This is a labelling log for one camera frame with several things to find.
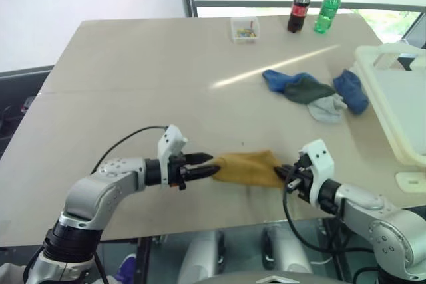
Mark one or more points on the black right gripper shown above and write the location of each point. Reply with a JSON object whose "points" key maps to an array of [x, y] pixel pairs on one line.
{"points": [[299, 177]]}

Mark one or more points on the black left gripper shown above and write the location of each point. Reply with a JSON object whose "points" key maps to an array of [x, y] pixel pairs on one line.
{"points": [[176, 171]]}

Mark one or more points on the mustard yellow sock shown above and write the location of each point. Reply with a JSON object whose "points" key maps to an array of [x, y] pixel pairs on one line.
{"points": [[248, 169]]}

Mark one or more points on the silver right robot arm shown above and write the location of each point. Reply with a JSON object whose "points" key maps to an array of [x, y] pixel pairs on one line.
{"points": [[372, 217]]}

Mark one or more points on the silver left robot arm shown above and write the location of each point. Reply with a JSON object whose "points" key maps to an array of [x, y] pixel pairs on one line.
{"points": [[96, 194]]}

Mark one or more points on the light grey sock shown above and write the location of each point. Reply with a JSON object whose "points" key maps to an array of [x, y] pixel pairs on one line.
{"points": [[326, 109]]}

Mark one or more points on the dark green sock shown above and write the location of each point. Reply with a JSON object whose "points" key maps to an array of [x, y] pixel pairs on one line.
{"points": [[307, 91]]}

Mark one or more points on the bright blue sock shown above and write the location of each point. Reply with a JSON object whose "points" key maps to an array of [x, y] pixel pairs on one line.
{"points": [[278, 79]]}

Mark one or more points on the dark blue sock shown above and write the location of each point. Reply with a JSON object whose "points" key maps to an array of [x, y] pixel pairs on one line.
{"points": [[352, 92]]}

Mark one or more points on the white plastic basket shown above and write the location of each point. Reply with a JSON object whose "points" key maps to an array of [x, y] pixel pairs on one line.
{"points": [[396, 97]]}

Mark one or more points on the grey robot leg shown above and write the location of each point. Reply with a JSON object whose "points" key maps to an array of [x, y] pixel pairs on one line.
{"points": [[199, 257], [286, 250]]}

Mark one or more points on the purple shoe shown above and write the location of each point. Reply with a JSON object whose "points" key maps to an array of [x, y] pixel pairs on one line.
{"points": [[128, 269]]}

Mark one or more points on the white plastic flat piece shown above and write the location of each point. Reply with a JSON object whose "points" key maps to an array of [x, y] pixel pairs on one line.
{"points": [[411, 181]]}

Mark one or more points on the small clear plastic box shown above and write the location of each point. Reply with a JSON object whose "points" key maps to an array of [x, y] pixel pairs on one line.
{"points": [[245, 29]]}

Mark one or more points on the cola bottle red cap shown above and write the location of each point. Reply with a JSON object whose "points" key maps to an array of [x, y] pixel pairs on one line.
{"points": [[298, 9]]}

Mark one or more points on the green bottle yellow cap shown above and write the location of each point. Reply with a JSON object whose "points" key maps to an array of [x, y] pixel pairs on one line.
{"points": [[327, 9]]}

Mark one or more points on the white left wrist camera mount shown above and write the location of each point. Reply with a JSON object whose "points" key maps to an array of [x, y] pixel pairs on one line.
{"points": [[169, 151]]}

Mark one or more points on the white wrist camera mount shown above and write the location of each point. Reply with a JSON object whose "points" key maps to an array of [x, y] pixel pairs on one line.
{"points": [[169, 151], [318, 164]]}

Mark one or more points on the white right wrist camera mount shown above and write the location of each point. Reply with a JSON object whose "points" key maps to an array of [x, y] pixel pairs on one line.
{"points": [[318, 164]]}

